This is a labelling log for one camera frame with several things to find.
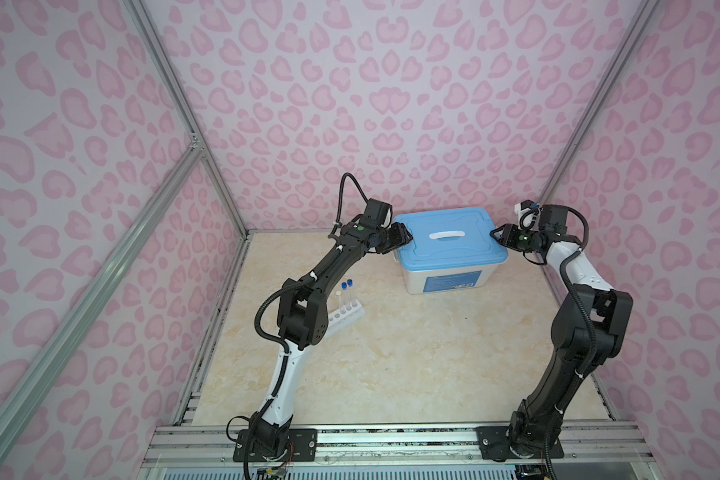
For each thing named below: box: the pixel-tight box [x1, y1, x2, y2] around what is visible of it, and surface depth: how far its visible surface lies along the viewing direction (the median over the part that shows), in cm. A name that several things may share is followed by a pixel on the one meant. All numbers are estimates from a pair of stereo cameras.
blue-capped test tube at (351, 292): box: [347, 278, 356, 307], surface depth 88 cm
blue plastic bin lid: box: [393, 208, 508, 271], surface depth 95 cm
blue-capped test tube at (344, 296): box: [341, 282, 348, 311], surface depth 88 cm
